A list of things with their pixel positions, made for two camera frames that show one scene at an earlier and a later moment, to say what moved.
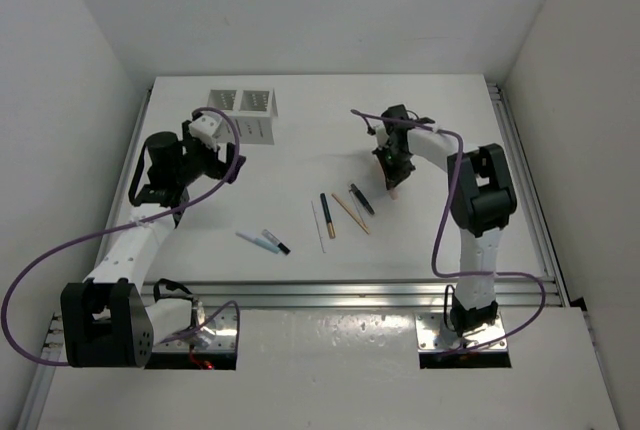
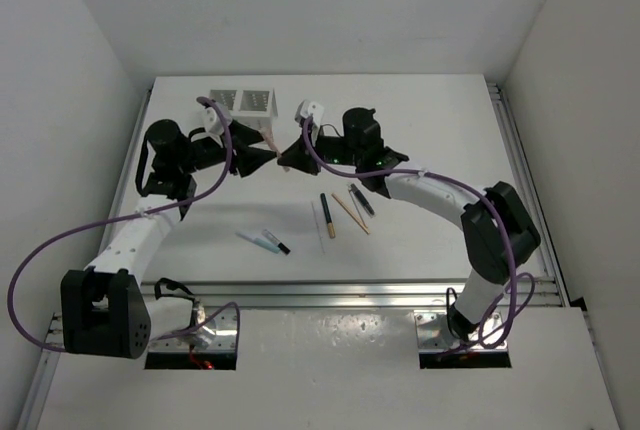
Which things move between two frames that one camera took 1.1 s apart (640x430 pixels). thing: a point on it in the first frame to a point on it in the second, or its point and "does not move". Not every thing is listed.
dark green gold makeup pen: [332, 233] does not move
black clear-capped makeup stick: [361, 197] does not move
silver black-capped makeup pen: [279, 244] does not move
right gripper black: [394, 176] to [300, 156]
